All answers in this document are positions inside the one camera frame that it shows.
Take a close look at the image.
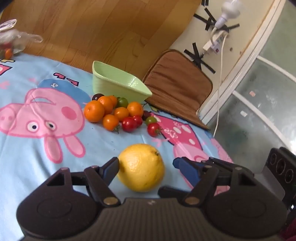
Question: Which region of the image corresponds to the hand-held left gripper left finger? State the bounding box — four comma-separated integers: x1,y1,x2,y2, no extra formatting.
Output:
30,157,122,207

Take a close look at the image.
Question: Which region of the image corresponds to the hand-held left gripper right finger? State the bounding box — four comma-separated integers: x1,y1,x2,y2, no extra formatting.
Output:
158,156,262,207

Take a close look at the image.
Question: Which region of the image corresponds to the large yellow citrus fruit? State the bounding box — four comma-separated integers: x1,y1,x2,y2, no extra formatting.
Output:
117,144,166,193

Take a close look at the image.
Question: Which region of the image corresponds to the large orange tangerine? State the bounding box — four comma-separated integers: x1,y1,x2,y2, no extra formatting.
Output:
84,100,105,123

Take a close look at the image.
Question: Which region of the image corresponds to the light green plastic bowl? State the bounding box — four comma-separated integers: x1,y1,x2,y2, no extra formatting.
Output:
92,61,153,103

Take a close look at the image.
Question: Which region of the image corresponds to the blue cartoon pig blanket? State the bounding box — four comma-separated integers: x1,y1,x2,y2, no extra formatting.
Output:
0,53,234,241

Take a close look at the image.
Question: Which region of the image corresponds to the white framed glass door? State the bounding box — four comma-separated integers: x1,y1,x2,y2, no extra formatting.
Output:
199,0,296,167

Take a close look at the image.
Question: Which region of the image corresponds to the brown seat cushion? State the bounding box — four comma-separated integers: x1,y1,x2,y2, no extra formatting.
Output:
142,49,213,130

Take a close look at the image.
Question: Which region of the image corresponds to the black tape cross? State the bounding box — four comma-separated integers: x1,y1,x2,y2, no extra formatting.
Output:
184,43,216,74
194,8,240,31

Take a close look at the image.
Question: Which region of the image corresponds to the clear plastic bag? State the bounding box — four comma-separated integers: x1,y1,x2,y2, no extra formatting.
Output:
0,20,43,59

